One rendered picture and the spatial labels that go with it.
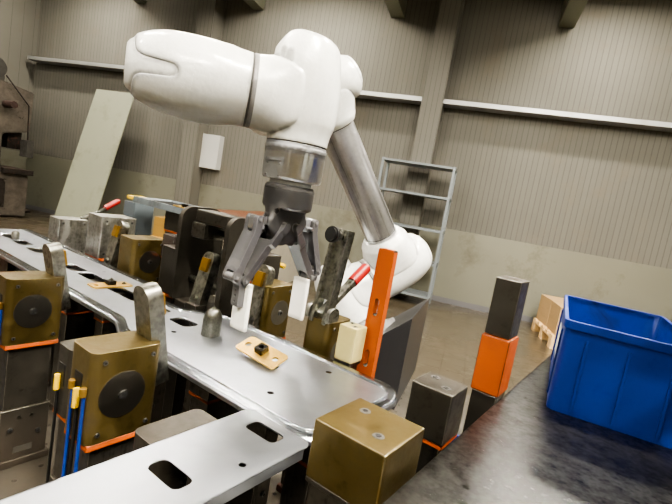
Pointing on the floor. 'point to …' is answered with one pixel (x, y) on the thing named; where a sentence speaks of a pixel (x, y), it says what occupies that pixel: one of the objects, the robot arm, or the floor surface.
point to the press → (15, 188)
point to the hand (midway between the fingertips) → (270, 314)
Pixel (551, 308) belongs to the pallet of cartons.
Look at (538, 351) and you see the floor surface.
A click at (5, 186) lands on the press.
